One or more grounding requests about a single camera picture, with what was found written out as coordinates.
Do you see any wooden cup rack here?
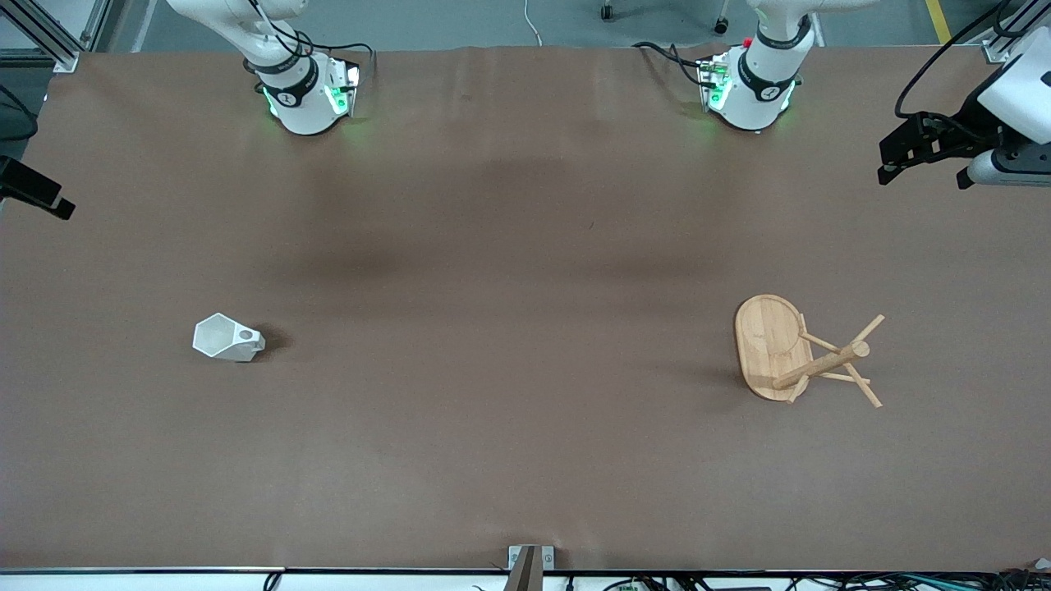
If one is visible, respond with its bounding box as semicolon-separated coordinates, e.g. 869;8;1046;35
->
733;294;886;410

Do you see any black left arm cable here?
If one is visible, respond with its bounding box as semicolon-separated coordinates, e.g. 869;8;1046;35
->
894;0;1012;121

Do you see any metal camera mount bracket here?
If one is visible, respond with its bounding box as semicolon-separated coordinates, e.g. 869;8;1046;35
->
503;544;556;591

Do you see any white faceted cup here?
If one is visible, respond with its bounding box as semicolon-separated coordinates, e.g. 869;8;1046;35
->
192;313;267;363

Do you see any black cable loop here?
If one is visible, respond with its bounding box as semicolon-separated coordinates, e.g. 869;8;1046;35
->
0;82;39;142

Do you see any aluminium frame profile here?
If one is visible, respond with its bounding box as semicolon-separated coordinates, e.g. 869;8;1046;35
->
0;0;117;73
980;0;1051;65

